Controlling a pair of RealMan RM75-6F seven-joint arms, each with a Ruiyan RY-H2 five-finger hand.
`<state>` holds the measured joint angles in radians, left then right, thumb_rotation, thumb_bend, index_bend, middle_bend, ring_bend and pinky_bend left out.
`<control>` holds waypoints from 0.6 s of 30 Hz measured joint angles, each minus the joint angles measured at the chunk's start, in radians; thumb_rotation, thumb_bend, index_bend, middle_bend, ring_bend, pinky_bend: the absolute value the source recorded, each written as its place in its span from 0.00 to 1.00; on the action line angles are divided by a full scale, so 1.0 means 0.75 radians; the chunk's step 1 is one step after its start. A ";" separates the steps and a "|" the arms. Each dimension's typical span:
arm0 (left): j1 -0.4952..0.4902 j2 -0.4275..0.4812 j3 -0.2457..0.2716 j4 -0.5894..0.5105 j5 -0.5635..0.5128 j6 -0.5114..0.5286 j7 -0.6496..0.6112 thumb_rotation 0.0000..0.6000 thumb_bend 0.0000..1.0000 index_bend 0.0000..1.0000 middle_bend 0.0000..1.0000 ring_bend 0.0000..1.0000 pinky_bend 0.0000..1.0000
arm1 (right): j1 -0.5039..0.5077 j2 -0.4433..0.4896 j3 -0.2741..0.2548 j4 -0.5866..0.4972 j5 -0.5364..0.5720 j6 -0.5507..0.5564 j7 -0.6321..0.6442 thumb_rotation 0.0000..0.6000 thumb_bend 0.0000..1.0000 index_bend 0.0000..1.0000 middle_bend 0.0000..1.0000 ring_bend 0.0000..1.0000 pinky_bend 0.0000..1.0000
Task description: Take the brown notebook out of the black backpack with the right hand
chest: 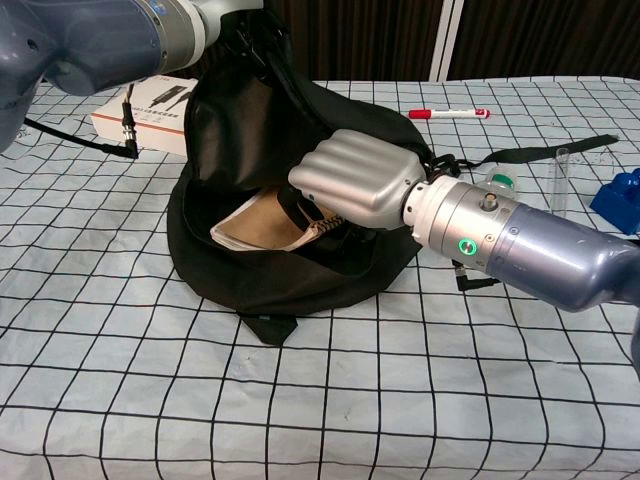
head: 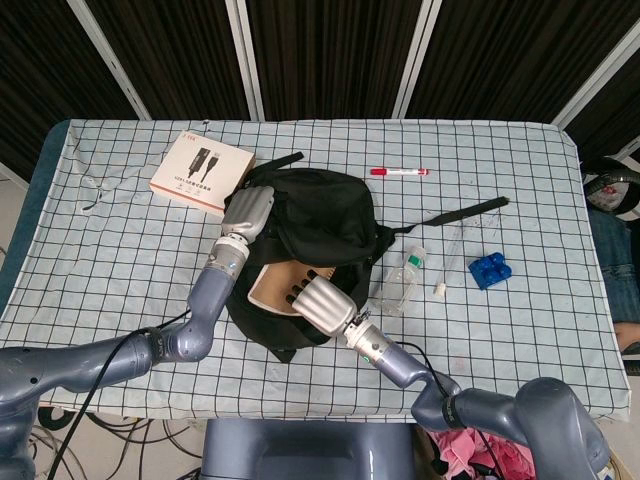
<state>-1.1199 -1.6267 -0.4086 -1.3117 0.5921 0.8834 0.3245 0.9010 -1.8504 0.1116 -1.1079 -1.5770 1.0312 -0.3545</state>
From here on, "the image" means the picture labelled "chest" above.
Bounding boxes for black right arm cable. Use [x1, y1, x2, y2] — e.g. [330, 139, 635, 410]
[451, 258, 502, 294]

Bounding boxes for white black-grid tablecloth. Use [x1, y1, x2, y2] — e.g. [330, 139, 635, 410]
[0, 74, 640, 480]

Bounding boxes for brown kraft notebook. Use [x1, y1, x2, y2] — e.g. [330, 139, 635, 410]
[209, 188, 347, 252]

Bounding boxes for black backpack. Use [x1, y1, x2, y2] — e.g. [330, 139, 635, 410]
[166, 9, 621, 347]

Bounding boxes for red and white marker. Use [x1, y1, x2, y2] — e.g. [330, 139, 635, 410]
[408, 107, 492, 121]

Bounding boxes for dark brown curtain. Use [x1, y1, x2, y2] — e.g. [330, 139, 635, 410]
[219, 0, 640, 84]

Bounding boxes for clear test tube white stopper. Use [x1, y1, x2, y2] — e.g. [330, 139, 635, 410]
[549, 146, 574, 217]

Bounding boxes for white cable product box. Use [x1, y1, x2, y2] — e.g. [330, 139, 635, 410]
[91, 74, 200, 157]

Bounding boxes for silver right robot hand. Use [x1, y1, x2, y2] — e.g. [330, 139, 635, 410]
[288, 128, 427, 233]

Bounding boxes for blue toy building block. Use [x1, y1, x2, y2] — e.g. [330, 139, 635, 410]
[589, 168, 640, 236]

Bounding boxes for clear plastic bottle green cap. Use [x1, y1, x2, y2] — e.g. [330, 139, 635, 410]
[474, 167, 519, 194]

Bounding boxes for white frame post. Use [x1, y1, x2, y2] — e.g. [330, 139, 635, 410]
[429, 0, 464, 82]

